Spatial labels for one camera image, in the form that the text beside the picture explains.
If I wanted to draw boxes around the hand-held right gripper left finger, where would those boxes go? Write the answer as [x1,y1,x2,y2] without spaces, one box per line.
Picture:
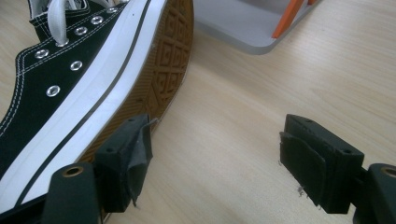
[92,113,158,214]

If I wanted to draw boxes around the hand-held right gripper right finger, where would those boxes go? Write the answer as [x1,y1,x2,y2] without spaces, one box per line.
[278,114,365,215]

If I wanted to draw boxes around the grey shoe rack orange posts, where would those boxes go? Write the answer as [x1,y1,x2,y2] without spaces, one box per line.
[192,0,323,56]

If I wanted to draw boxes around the black canvas sneaker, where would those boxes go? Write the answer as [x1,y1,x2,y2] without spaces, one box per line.
[0,0,194,224]

